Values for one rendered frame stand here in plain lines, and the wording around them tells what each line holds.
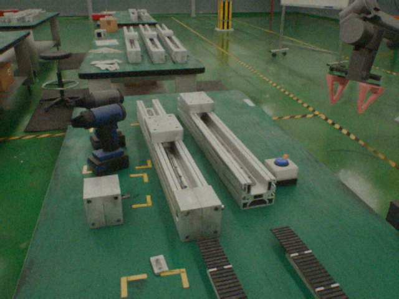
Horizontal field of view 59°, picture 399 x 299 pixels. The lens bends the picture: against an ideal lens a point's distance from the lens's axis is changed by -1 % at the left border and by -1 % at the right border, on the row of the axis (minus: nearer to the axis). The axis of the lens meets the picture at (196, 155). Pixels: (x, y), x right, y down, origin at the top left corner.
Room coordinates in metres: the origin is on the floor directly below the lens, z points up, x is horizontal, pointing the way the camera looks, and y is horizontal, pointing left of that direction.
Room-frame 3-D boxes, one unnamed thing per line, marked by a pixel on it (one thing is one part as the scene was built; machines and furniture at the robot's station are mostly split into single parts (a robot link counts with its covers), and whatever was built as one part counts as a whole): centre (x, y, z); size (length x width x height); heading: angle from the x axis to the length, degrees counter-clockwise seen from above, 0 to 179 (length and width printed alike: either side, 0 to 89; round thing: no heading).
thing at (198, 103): (1.45, 0.00, 0.87); 0.16 x 0.11 x 0.07; 15
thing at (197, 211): (0.74, -0.01, 0.83); 0.12 x 0.09 x 0.10; 105
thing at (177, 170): (1.16, 0.12, 0.82); 0.80 x 0.10 x 0.09; 15
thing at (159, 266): (0.60, 0.08, 0.78); 0.05 x 0.03 x 0.01; 19
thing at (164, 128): (1.16, 0.12, 0.87); 0.16 x 0.11 x 0.07; 15
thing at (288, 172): (0.98, -0.26, 0.81); 0.10 x 0.08 x 0.06; 105
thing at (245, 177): (1.21, -0.06, 0.82); 0.80 x 0.10 x 0.09; 15
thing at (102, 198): (0.79, 0.24, 0.83); 0.11 x 0.10 x 0.10; 105
